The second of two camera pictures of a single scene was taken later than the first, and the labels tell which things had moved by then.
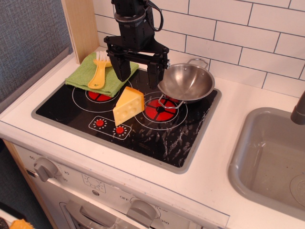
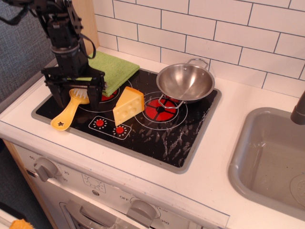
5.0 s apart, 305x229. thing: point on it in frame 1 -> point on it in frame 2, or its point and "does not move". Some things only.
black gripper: (137, 41) -> (72, 67)
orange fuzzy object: (21, 224) does not move
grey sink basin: (266, 162) does not move
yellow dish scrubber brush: (103, 60) -> (62, 121)
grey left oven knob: (45, 169) does not move
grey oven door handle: (81, 216) does not move
